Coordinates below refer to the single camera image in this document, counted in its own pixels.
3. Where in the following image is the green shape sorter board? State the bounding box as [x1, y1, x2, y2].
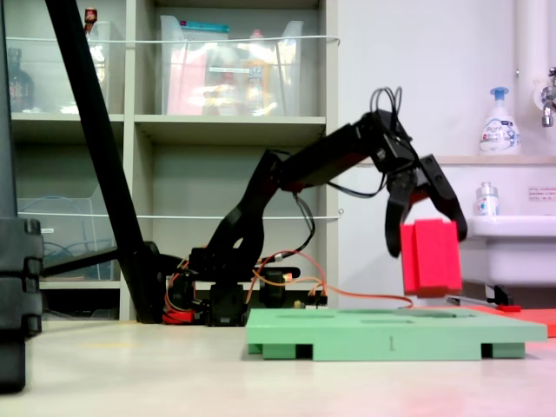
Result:
[245, 307, 548, 362]

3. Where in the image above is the long orange wire loop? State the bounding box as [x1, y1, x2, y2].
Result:
[245, 249, 414, 310]

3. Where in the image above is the notched black stack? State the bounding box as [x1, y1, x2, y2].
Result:
[0, 0, 44, 394]

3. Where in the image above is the white sink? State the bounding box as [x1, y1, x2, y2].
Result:
[459, 215, 556, 288]

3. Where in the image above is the clear bin with blue cables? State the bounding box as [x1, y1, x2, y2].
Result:
[17, 186, 122, 282]

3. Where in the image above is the red cross columnar block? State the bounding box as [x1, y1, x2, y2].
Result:
[399, 219, 464, 299]

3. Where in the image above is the large clear plastic bin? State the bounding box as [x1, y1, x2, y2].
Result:
[159, 15, 305, 117]

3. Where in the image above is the black tripod leg with hub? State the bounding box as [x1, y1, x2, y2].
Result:
[41, 0, 183, 325]

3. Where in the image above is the grey shelf unit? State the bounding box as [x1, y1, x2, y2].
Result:
[0, 0, 340, 323]

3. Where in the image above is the black gripper motor cable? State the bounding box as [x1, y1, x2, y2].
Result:
[369, 85, 403, 131]

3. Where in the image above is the small clear sanitizer bottle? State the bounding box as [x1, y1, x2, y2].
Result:
[473, 181, 500, 217]

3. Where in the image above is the white soap pump bottle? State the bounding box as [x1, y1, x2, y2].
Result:
[479, 86, 522, 156]

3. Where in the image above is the black forearm motor cable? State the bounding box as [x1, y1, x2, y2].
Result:
[328, 173, 388, 200]

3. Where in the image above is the bottle with red cap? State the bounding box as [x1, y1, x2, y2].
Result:
[83, 6, 109, 83]

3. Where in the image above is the dark glass bottle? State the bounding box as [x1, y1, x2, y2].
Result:
[6, 47, 36, 114]

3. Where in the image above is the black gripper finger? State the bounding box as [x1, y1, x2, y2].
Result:
[384, 170, 417, 259]
[418, 153, 469, 243]

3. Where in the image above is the metal faucet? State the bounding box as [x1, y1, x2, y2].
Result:
[533, 67, 556, 129]

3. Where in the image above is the black table clamp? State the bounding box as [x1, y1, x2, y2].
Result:
[259, 267, 301, 312]

